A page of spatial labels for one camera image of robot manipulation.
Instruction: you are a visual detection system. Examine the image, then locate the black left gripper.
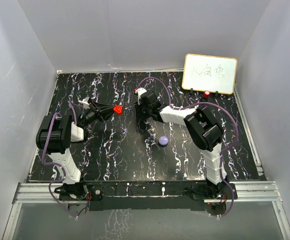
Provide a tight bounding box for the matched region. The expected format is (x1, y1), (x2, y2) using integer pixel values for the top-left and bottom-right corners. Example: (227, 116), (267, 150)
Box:
(81, 101), (117, 128)

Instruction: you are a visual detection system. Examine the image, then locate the orange earbud charging case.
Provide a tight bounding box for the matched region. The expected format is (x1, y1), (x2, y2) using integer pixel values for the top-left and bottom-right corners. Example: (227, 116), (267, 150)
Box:
(113, 105), (123, 115)

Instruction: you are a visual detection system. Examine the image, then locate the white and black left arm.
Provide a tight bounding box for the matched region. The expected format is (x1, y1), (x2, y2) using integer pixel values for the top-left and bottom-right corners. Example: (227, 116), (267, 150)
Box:
(36, 97), (123, 200)

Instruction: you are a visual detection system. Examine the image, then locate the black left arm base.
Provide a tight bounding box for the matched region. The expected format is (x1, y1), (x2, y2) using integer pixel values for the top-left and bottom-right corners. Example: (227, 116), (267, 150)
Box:
(54, 181), (103, 202)

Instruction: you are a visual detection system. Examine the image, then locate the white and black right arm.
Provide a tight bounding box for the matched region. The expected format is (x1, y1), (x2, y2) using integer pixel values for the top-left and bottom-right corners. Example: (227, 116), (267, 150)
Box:
(135, 87), (227, 199)

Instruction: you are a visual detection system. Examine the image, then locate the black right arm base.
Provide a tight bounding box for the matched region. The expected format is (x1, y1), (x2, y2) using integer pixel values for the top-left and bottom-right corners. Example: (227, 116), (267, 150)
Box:
(186, 181), (237, 200)

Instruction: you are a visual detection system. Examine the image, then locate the purple charging case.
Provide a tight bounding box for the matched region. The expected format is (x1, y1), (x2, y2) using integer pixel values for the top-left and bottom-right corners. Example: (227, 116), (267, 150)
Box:
(158, 136), (169, 147)

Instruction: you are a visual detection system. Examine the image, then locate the red emergency button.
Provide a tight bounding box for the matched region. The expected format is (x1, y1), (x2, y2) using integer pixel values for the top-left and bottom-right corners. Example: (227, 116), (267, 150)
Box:
(203, 90), (211, 101)

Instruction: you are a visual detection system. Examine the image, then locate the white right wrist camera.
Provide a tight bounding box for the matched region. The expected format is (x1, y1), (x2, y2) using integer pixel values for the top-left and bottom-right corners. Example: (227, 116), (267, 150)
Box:
(134, 87), (147, 99)

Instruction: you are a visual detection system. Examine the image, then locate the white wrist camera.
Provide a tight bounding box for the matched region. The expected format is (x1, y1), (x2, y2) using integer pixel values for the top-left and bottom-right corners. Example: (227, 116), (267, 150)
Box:
(82, 97), (90, 109)
(134, 87), (147, 99)

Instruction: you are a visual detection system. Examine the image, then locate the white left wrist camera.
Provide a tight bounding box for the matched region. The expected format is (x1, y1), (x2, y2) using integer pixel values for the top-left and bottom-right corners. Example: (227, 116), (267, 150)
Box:
(82, 97), (90, 109)

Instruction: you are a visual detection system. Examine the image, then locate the white board yellow frame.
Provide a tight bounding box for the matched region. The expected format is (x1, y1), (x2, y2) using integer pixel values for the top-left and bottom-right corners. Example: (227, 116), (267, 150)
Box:
(182, 53), (238, 95)

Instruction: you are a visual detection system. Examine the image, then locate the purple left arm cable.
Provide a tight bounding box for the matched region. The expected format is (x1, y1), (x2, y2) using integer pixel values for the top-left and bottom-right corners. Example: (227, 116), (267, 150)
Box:
(41, 99), (85, 221)

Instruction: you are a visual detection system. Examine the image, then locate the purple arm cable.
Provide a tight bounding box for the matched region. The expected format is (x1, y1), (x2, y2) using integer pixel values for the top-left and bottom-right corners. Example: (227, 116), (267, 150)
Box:
(137, 76), (238, 221)
(41, 99), (85, 221)

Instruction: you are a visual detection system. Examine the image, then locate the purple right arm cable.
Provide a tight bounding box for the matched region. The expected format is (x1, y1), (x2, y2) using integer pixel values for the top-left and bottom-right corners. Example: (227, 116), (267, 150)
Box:
(137, 76), (238, 221)

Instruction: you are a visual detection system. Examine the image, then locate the aluminium front rail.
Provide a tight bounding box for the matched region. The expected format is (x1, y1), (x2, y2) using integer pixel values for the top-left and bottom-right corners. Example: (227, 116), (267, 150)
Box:
(13, 181), (282, 203)

